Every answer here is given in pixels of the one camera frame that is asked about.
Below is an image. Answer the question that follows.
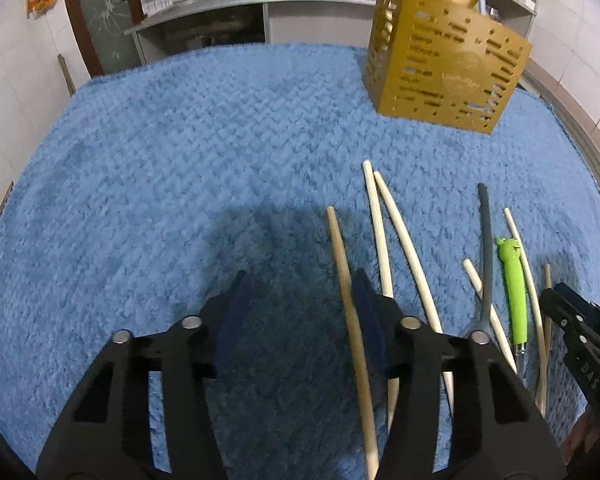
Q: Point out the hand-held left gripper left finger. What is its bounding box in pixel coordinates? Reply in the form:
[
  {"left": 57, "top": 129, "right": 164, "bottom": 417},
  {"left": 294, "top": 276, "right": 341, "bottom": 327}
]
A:
[{"left": 36, "top": 270, "right": 256, "bottom": 480}]

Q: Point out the blue fluffy mat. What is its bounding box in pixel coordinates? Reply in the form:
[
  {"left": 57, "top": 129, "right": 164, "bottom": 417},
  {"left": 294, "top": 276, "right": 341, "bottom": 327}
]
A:
[{"left": 0, "top": 42, "right": 600, "bottom": 480}]

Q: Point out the dark door with brown frame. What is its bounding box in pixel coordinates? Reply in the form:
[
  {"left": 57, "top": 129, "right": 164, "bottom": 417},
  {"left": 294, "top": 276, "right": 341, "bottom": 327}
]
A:
[{"left": 60, "top": 0, "right": 146, "bottom": 78}]

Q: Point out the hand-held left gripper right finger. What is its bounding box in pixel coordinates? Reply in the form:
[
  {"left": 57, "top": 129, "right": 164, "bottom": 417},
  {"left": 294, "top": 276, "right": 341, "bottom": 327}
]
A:
[{"left": 351, "top": 268, "right": 567, "bottom": 480}]

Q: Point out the yellow perforated utensil holder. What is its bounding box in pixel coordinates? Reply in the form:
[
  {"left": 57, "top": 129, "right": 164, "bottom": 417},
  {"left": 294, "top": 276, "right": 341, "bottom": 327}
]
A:
[{"left": 362, "top": 0, "right": 533, "bottom": 135}]

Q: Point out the grey handled utensil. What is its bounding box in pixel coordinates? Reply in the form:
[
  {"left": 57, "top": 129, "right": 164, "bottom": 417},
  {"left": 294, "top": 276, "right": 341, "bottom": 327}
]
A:
[{"left": 462, "top": 183, "right": 496, "bottom": 341}]

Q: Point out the person's right hand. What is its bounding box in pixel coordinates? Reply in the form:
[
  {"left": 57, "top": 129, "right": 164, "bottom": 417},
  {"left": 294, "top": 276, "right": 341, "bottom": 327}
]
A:
[{"left": 562, "top": 407, "right": 600, "bottom": 466}]

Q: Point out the grey kitchen counter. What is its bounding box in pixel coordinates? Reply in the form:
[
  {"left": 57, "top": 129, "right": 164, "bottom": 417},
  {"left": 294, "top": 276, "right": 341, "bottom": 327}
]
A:
[{"left": 125, "top": 0, "right": 381, "bottom": 63}]

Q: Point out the green frog handled utensil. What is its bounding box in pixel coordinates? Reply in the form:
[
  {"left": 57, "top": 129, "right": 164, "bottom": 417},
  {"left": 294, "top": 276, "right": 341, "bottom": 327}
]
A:
[{"left": 495, "top": 236, "right": 528, "bottom": 376}]

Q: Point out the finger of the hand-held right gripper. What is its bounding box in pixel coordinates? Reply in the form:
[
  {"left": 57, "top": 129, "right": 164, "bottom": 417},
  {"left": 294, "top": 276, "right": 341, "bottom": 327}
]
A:
[{"left": 539, "top": 283, "right": 600, "bottom": 403}]

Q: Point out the wooden chopstick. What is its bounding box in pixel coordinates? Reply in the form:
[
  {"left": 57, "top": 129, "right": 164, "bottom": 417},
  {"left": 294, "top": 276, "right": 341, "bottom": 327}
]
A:
[
  {"left": 502, "top": 207, "right": 548, "bottom": 376},
  {"left": 462, "top": 259, "right": 518, "bottom": 373},
  {"left": 373, "top": 171, "right": 456, "bottom": 413},
  {"left": 535, "top": 263, "right": 553, "bottom": 417},
  {"left": 326, "top": 206, "right": 381, "bottom": 480},
  {"left": 362, "top": 161, "right": 400, "bottom": 433}
]

